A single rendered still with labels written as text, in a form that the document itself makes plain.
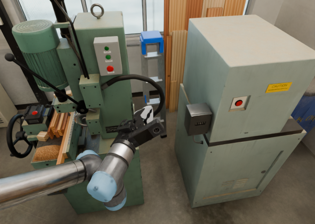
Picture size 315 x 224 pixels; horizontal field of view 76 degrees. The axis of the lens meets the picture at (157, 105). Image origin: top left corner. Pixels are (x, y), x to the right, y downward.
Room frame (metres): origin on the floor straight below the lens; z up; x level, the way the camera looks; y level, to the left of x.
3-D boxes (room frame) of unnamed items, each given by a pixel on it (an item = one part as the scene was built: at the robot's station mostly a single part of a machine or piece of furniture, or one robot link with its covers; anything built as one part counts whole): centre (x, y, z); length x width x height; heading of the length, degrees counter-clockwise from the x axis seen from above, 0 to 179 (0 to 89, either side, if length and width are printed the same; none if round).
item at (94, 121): (0.78, 0.35, 1.02); 0.09 x 0.07 x 0.12; 9
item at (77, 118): (0.80, 0.41, 1.02); 0.12 x 0.03 x 0.12; 99
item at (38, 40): (0.91, 0.56, 1.35); 0.18 x 0.18 x 0.31
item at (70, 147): (0.92, 0.52, 0.93); 0.60 x 0.02 x 0.06; 9
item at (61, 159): (0.82, 0.54, 0.92); 0.54 x 0.02 x 0.04; 9
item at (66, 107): (0.91, 0.54, 1.03); 0.14 x 0.07 x 0.09; 99
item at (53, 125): (0.87, 0.62, 0.94); 0.16 x 0.02 x 0.07; 9
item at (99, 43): (0.82, 0.22, 1.40); 0.10 x 0.06 x 0.16; 99
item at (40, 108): (0.88, 0.75, 0.99); 0.13 x 0.11 x 0.06; 9
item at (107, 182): (0.29, 0.14, 1.31); 0.11 x 0.08 x 0.09; 161
